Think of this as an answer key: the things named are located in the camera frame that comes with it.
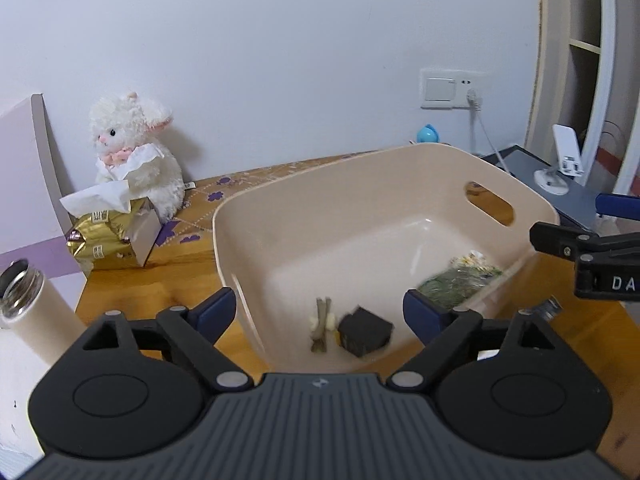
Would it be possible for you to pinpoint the green snack packet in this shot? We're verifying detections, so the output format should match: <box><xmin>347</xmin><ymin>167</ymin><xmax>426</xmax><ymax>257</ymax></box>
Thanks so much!
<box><xmin>417</xmin><ymin>250</ymin><xmax>503</xmax><ymax>310</ymax></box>

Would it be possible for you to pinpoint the white panel with purple stripe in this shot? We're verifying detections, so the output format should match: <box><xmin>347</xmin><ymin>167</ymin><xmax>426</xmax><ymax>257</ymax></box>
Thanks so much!
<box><xmin>0</xmin><ymin>93</ymin><xmax>90</xmax><ymax>281</ymax></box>

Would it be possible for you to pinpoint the beige plastic basket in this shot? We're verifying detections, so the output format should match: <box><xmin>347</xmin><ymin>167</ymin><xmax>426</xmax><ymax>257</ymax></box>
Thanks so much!
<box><xmin>212</xmin><ymin>142</ymin><xmax>561</xmax><ymax>375</ymax></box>

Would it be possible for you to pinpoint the white thermos bottle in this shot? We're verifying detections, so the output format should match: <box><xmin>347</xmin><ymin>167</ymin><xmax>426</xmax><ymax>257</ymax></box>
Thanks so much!
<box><xmin>0</xmin><ymin>258</ymin><xmax>88</xmax><ymax>368</ymax></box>

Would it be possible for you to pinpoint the white plug with cable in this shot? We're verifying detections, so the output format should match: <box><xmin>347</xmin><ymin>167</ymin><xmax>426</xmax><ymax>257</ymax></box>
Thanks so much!
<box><xmin>465</xmin><ymin>88</ymin><xmax>512</xmax><ymax>171</ymax></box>

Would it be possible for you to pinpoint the gold tissue pack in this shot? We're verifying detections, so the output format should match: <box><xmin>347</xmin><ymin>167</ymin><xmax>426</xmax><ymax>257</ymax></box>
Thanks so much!
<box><xmin>59</xmin><ymin>180</ymin><xmax>164</xmax><ymax>276</ymax></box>

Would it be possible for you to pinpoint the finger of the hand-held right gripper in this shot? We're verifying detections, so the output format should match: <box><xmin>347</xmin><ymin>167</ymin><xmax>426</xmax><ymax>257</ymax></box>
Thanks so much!
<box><xmin>595</xmin><ymin>192</ymin><xmax>640</xmax><ymax>221</ymax></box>
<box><xmin>529</xmin><ymin>221</ymin><xmax>640</xmax><ymax>264</ymax></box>

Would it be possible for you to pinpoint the small blue toy figure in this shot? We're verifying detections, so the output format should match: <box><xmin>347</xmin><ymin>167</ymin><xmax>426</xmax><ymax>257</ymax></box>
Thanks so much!
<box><xmin>416</xmin><ymin>123</ymin><xmax>444</xmax><ymax>145</ymax></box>

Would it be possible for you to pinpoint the white wall socket panel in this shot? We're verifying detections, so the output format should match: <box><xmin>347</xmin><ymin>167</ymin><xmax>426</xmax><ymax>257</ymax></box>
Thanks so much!
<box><xmin>419</xmin><ymin>67</ymin><xmax>487</xmax><ymax>110</ymax></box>

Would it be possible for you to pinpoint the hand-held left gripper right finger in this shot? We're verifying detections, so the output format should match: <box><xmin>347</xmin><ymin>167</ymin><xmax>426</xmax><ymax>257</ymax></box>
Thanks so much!
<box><xmin>387</xmin><ymin>289</ymin><xmax>564</xmax><ymax>392</ymax></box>

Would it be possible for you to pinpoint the small black box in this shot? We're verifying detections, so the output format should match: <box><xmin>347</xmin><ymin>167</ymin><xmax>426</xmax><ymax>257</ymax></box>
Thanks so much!
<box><xmin>337</xmin><ymin>305</ymin><xmax>394</xmax><ymax>359</ymax></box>

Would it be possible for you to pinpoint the white plush sheep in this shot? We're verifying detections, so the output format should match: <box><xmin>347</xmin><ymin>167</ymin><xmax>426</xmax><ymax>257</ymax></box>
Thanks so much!
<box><xmin>89</xmin><ymin>91</ymin><xmax>187</xmax><ymax>222</ymax></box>

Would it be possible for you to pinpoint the white bookshelf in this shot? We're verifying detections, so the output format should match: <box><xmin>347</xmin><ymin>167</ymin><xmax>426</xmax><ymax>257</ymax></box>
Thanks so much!
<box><xmin>524</xmin><ymin>0</ymin><xmax>640</xmax><ymax>196</ymax></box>

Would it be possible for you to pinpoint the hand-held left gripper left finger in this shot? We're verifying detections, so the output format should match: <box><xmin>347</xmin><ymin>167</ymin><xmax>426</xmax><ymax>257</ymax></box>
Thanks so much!
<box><xmin>81</xmin><ymin>287</ymin><xmax>254</xmax><ymax>394</ymax></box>

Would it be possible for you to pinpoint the white phone stand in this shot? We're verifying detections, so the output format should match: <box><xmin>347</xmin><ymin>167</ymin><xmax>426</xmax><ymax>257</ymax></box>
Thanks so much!
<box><xmin>533</xmin><ymin>124</ymin><xmax>587</xmax><ymax>196</ymax></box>

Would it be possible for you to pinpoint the bundle of wooden sticks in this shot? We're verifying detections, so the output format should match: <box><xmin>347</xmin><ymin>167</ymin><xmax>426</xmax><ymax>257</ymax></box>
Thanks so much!
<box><xmin>308</xmin><ymin>297</ymin><xmax>337</xmax><ymax>353</ymax></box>

